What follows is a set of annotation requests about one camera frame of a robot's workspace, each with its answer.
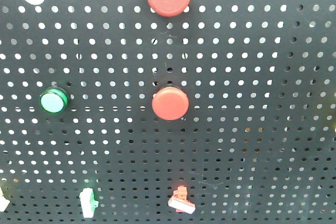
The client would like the lower red mushroom button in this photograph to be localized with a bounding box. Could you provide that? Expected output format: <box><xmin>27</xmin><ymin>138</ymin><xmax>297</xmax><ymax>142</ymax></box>
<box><xmin>152</xmin><ymin>87</ymin><xmax>189</xmax><ymax>121</ymax></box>

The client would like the green round push button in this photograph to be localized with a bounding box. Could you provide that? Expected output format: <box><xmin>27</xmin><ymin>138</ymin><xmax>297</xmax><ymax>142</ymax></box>
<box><xmin>39</xmin><ymin>87</ymin><xmax>70</xmax><ymax>114</ymax></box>

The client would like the black perforated pegboard panel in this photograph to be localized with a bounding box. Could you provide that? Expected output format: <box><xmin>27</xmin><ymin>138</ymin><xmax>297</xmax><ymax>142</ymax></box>
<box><xmin>1</xmin><ymin>0</ymin><xmax>335</xmax><ymax>223</ymax></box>

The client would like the green white toggle switch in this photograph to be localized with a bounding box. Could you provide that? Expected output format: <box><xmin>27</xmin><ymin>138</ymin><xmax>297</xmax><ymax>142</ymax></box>
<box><xmin>79</xmin><ymin>188</ymin><xmax>99</xmax><ymax>218</ymax></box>

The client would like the yellow toggle switch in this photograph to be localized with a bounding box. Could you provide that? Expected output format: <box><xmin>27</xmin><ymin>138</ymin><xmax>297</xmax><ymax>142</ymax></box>
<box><xmin>0</xmin><ymin>188</ymin><xmax>10</xmax><ymax>212</ymax></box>

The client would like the red white toggle switch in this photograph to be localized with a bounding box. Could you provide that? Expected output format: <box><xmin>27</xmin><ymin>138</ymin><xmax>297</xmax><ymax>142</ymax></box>
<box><xmin>167</xmin><ymin>186</ymin><xmax>195</xmax><ymax>214</ymax></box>

